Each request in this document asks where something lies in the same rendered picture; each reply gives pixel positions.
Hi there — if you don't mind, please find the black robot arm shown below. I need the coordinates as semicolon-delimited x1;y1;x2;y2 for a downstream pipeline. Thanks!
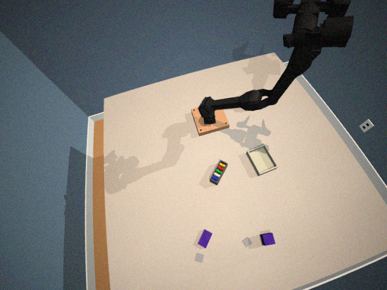
198;16;354;124

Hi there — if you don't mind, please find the purple rectangular block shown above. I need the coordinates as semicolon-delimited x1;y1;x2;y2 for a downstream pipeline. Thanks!
198;230;212;248

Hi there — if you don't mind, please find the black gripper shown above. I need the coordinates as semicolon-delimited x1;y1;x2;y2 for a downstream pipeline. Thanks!
273;0;351;22

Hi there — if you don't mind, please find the purple cube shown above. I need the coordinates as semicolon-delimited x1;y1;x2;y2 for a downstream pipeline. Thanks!
260;233;276;246

